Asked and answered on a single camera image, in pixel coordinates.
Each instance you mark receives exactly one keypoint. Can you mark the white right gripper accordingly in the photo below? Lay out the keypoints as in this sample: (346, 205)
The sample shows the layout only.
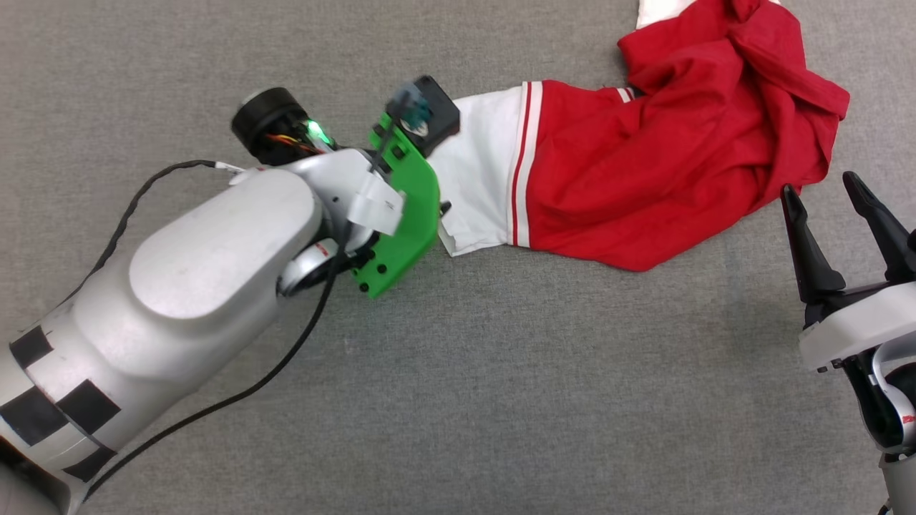
(859, 322)

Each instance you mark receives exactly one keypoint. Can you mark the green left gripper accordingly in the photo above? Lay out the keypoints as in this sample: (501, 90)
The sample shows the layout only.
(415, 214)

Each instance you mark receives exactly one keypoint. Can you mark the red and white shirt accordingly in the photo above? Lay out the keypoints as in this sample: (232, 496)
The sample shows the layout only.
(644, 179)

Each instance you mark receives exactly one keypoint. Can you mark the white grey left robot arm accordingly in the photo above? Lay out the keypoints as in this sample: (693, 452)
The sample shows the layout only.
(179, 286)

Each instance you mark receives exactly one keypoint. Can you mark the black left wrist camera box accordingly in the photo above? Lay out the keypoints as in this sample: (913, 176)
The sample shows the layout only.
(440, 118)

